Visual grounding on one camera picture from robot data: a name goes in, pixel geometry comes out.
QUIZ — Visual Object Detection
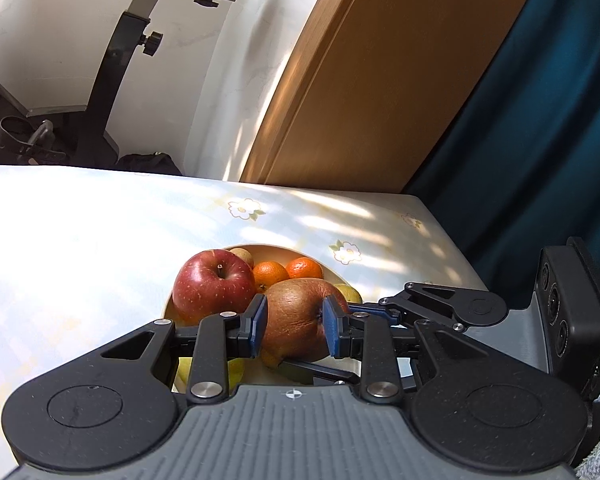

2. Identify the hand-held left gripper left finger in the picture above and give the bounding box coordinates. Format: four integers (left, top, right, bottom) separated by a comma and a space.
97, 294, 270, 403

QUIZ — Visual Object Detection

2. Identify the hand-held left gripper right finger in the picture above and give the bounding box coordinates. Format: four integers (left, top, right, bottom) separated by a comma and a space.
321, 295, 521, 404

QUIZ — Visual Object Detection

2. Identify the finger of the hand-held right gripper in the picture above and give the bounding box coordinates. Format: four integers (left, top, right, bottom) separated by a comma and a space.
349, 282, 481, 327
279, 357, 362, 387

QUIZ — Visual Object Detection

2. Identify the wrinkled reddish brown apple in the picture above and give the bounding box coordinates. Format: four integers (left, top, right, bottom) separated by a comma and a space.
260, 279, 351, 367

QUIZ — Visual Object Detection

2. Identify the yellow lemon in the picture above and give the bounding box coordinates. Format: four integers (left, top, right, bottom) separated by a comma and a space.
334, 283, 363, 306

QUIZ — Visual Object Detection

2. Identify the small orange mandarin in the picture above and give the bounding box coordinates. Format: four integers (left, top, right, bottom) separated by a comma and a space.
285, 256, 325, 281
251, 260, 290, 293

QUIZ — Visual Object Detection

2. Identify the cream round plate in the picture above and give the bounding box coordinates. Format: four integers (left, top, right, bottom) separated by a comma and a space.
162, 243, 363, 396

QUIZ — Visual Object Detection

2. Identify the shiny red apple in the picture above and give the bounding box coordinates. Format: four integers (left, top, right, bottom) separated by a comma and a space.
172, 249, 257, 325

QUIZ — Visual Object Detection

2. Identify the small brown round fruit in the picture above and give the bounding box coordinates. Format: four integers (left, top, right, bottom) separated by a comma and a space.
228, 246, 255, 268

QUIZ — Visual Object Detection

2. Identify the blue curtain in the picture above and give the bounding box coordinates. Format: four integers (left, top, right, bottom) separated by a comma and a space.
402, 0, 600, 311

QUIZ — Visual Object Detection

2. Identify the dark cloth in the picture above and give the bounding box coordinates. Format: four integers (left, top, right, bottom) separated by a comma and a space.
114, 151, 183, 176

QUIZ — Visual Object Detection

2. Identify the wooden door panel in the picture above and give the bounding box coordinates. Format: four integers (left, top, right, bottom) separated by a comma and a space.
240, 0, 551, 193

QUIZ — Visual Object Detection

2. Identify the black exercise bike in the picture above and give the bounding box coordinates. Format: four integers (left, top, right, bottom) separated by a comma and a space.
0, 0, 257, 166

